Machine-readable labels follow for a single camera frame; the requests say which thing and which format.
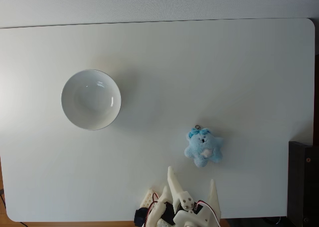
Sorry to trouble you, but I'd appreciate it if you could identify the thin black cable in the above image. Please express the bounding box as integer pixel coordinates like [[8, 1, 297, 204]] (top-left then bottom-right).
[[0, 189, 7, 210]]

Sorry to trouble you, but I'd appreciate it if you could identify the dark wooden cabinet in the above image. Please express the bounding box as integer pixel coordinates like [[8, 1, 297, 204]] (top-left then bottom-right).
[[286, 141, 319, 227]]

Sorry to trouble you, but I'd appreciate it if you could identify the skyblue star plush doll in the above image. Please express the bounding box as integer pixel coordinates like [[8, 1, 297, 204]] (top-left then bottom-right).
[[183, 123, 224, 169]]

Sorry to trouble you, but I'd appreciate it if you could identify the white ceramic bowl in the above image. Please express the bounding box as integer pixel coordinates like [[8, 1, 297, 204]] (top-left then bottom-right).
[[60, 69, 122, 131]]

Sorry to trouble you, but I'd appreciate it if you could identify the black table clamp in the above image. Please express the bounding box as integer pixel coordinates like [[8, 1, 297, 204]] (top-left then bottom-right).
[[134, 207, 149, 227]]

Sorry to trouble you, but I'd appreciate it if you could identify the red white black servo cable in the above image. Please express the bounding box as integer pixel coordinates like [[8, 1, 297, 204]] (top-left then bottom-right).
[[193, 199, 222, 227], [147, 193, 160, 222]]

